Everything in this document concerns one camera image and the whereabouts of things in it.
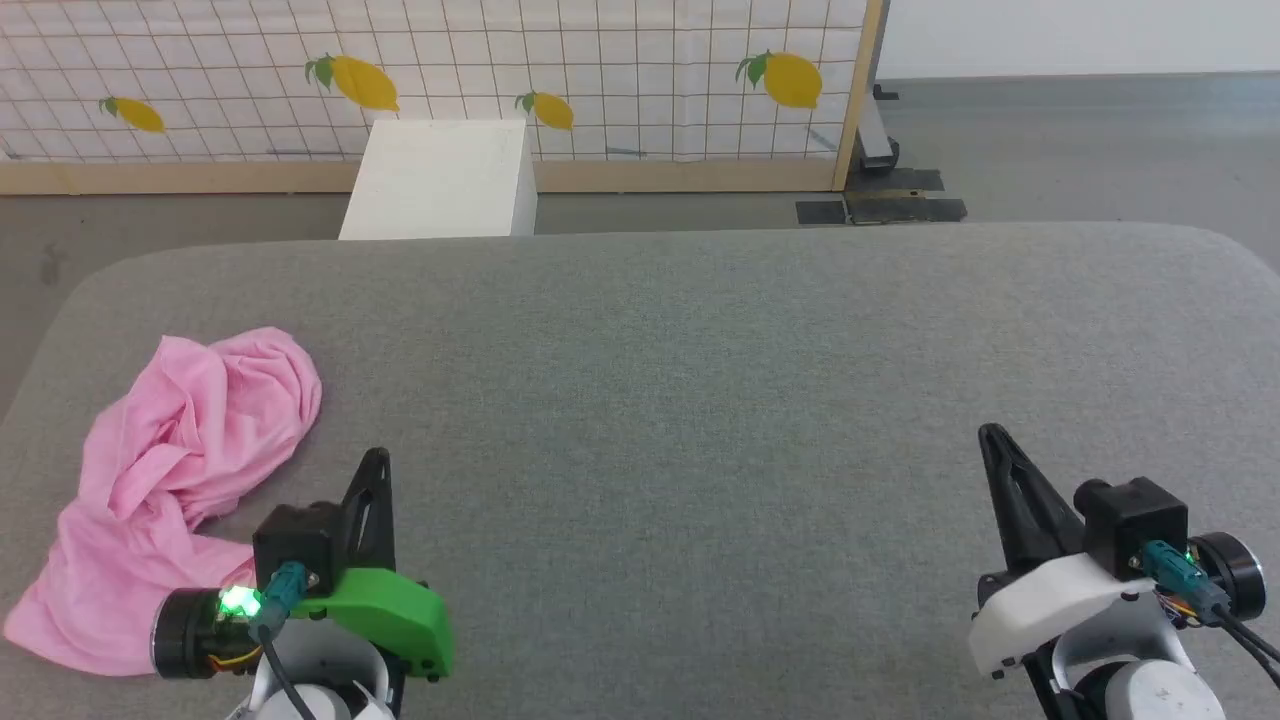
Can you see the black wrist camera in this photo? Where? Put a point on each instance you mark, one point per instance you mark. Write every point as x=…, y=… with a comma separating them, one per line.
x=1135, y=520
x=295, y=545

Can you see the black floor plate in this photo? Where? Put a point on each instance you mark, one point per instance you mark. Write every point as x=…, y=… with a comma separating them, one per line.
x=890, y=205

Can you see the pink cloth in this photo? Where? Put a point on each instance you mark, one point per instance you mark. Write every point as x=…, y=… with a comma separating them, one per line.
x=150, y=470

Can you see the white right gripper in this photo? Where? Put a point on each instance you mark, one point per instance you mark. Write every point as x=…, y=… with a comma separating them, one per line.
x=1050, y=600

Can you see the white box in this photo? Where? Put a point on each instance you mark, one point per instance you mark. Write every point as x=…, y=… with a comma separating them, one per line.
x=440, y=180

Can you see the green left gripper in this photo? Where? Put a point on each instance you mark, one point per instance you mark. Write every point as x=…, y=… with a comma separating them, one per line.
x=385, y=605

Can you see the metal partition foot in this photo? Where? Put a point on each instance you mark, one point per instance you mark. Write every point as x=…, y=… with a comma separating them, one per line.
x=875, y=135

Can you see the lemon-patterned partition screen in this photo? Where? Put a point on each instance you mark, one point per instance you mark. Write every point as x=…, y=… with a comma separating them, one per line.
x=650, y=176

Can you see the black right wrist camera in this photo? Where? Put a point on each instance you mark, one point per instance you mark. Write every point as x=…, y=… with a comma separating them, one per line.
x=1135, y=520

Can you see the lemon print grid panel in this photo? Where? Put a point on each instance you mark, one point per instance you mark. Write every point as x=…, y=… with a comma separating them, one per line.
x=600, y=60

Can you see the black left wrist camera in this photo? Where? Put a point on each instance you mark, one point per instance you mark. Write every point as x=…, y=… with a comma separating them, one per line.
x=295, y=545

